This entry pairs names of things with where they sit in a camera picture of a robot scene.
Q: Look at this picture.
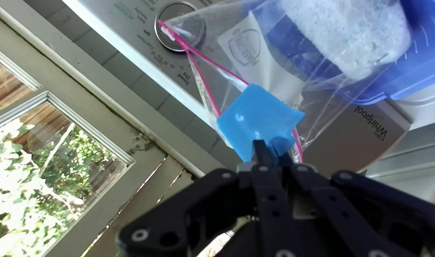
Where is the wide white window frame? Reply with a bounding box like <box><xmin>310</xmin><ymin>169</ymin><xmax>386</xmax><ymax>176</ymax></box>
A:
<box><xmin>0</xmin><ymin>13</ymin><xmax>219</xmax><ymax>257</ymax></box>

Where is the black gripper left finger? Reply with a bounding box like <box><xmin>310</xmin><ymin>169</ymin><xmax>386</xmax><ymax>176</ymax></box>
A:
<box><xmin>118</xmin><ymin>139</ymin><xmax>294</xmax><ymax>257</ymax></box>

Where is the white washing machine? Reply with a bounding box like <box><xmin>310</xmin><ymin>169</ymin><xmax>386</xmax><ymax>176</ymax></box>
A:
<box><xmin>59</xmin><ymin>0</ymin><xmax>435</xmax><ymax>206</ymax></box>

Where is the silver knob beside washer logo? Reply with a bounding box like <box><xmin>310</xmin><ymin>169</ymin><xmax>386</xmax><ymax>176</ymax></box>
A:
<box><xmin>153</xmin><ymin>0</ymin><xmax>207</xmax><ymax>54</ymax></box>

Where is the clear zip bag with powder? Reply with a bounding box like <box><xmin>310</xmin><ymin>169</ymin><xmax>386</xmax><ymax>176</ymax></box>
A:
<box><xmin>155</xmin><ymin>0</ymin><xmax>419</xmax><ymax>163</ymax></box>

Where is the blue plastic tray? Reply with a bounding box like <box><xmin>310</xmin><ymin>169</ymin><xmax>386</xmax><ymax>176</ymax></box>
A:
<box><xmin>255</xmin><ymin>0</ymin><xmax>435</xmax><ymax>106</ymax></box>

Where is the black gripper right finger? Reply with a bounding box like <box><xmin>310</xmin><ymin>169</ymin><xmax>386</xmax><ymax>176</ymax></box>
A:
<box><xmin>276</xmin><ymin>149</ymin><xmax>435</xmax><ymax>257</ymax></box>

